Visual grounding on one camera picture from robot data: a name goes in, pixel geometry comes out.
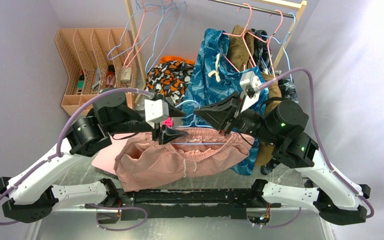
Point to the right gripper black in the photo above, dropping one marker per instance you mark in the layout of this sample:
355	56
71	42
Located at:
221	114

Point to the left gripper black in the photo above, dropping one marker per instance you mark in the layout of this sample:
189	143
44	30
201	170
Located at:
166	135

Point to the light blue wire hanger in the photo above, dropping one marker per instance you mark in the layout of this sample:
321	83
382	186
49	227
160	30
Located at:
199	134

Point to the pink shorts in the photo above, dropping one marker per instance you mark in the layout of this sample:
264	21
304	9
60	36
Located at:
144	164

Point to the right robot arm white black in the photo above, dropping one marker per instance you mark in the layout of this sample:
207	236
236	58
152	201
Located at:
335	198

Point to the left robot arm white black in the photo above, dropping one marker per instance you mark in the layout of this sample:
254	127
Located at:
32	195

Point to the blue shark print shorts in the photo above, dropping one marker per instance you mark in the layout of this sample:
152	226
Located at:
210	84

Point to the orange camouflage shorts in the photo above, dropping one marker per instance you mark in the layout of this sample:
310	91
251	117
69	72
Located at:
170	77

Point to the brown shorts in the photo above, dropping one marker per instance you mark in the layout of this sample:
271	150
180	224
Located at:
244	53

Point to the pink hanger with blue shorts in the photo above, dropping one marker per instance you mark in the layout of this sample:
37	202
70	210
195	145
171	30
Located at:
242	36

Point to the dark grey patterned shorts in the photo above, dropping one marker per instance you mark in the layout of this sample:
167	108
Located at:
284	88

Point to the pink hanger with brown shorts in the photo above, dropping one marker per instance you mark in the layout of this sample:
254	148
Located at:
268	41

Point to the pink hanger on left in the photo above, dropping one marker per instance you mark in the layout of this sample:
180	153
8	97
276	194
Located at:
134	50

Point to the pink flat board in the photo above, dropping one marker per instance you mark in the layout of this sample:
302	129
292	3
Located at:
105	160

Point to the peach plastic file organizer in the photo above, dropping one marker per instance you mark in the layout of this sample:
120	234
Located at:
87	57

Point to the wooden clothes rack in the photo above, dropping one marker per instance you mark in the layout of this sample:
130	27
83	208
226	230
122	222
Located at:
284	43

